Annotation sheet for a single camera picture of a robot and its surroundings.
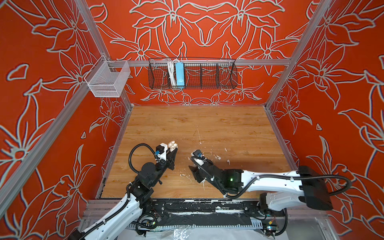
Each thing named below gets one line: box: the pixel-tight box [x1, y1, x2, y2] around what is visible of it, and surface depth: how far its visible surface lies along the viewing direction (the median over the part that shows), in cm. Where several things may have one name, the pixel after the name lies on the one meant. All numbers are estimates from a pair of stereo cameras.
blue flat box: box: [175, 62, 185, 86], surface depth 92 cm
